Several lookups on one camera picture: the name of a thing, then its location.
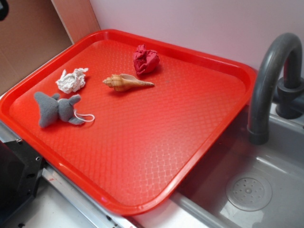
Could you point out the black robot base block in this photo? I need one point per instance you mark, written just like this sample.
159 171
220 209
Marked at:
20 170

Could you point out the crumpled red paper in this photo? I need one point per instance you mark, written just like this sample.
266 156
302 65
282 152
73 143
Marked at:
145 61

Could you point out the crumpled white paper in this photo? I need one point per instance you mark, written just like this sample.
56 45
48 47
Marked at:
72 82

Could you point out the red plastic tray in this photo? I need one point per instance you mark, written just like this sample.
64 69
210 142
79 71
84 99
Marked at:
144 141

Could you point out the tan spiral seashell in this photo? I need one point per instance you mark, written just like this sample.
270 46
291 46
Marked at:
125 82

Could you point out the grey plush elephant toy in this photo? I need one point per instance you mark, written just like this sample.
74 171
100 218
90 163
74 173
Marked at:
53 108

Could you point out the grey plastic sink basin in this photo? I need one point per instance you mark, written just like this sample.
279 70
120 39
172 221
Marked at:
280 161

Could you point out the round sink drain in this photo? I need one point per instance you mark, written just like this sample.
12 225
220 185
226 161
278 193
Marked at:
248 192

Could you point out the grey curved faucet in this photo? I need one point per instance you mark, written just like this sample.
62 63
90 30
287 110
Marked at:
279 82

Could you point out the brown cardboard box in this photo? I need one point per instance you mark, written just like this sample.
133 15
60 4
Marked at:
32 32

